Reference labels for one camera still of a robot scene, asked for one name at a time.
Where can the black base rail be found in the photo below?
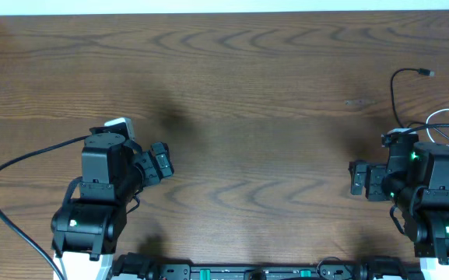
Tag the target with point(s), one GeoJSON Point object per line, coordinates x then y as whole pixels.
{"type": "Point", "coordinates": [139, 267]}

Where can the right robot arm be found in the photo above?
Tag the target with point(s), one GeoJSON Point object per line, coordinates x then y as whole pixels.
{"type": "Point", "coordinates": [415, 179]}

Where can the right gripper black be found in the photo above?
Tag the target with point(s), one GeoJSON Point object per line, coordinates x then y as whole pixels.
{"type": "Point", "coordinates": [375, 173]}

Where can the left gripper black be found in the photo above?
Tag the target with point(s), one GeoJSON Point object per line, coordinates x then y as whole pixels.
{"type": "Point", "coordinates": [155, 173]}

